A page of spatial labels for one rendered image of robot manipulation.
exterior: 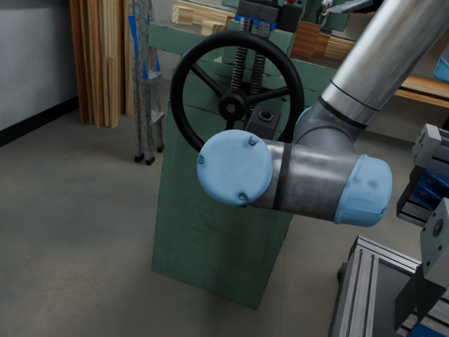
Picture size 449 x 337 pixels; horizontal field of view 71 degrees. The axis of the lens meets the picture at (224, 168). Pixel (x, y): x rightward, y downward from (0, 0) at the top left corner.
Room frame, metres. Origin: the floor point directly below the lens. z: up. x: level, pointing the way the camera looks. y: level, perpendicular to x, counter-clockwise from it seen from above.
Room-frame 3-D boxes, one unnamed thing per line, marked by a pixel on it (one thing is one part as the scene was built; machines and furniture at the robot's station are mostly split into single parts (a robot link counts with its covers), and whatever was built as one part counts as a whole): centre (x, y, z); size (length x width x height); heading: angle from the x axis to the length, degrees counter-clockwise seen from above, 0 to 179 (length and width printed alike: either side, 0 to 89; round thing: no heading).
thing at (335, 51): (0.97, -0.13, 0.92); 0.55 x 0.02 x 0.04; 81
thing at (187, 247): (1.10, -0.06, 0.35); 0.58 x 0.45 x 0.71; 171
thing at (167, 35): (0.88, -0.03, 0.87); 0.61 x 0.30 x 0.06; 81
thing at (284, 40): (0.79, -0.02, 0.91); 0.15 x 0.14 x 0.09; 81
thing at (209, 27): (0.87, 0.10, 0.92); 0.05 x 0.04 x 0.03; 142
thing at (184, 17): (0.97, 0.21, 0.92); 0.05 x 0.04 x 0.04; 128
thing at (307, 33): (0.89, -0.06, 0.94); 0.20 x 0.01 x 0.08; 81
